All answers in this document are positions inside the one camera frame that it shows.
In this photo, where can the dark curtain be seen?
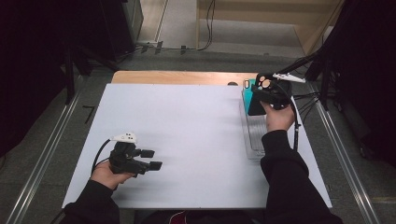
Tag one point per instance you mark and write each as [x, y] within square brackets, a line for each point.
[367, 77]
[31, 62]

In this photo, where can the light wooden platform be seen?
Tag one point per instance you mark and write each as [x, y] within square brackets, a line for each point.
[249, 9]

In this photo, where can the black phone case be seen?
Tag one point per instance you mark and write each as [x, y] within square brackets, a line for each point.
[257, 107]

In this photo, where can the person's right hand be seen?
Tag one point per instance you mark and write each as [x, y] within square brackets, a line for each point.
[278, 118]

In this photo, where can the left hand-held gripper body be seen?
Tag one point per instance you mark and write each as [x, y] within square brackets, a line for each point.
[124, 161]

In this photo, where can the black metal stand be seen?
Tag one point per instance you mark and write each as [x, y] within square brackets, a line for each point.
[325, 90]
[70, 81]

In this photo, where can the iridescent phone case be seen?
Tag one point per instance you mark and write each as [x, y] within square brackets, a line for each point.
[249, 93]

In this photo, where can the metal floor rail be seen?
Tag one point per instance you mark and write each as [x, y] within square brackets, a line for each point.
[345, 161]
[46, 149]

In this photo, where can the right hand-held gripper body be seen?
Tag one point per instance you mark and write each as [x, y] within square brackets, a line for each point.
[280, 93]

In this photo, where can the dark round table grommet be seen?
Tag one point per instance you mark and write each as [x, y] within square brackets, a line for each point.
[232, 83]

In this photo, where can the dark cabinet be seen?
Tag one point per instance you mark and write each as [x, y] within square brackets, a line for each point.
[120, 28]

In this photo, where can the wooden table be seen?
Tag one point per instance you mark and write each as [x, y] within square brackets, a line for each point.
[186, 77]

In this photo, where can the clear plastic tray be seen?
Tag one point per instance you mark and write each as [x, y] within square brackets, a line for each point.
[255, 137]

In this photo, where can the white table board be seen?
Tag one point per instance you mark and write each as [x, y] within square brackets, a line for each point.
[171, 124]

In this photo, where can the person's left hand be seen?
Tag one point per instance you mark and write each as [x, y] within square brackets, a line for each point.
[106, 177]

